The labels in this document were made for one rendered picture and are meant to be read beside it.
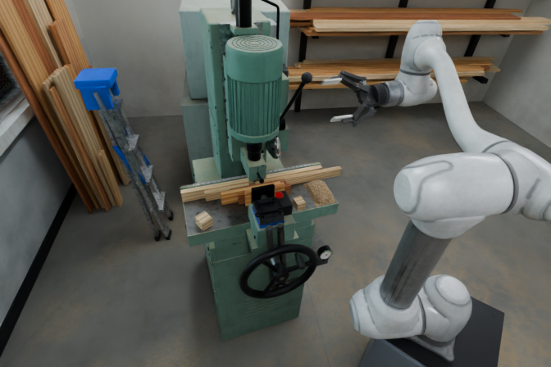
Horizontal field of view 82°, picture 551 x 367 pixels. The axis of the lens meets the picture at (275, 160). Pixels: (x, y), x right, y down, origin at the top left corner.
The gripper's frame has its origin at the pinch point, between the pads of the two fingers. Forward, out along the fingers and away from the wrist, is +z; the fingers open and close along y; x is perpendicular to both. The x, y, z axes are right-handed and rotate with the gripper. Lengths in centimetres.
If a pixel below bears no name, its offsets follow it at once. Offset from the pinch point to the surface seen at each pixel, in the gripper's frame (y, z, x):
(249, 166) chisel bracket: -13.1, 27.0, -22.4
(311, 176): -18.8, -1.6, -35.9
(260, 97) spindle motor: 2.0, 24.5, 3.3
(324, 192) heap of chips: -27.0, -2.2, -28.8
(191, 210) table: -23, 50, -36
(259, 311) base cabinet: -75, 25, -83
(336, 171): -18.6, -13.4, -35.8
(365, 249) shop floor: -63, -60, -118
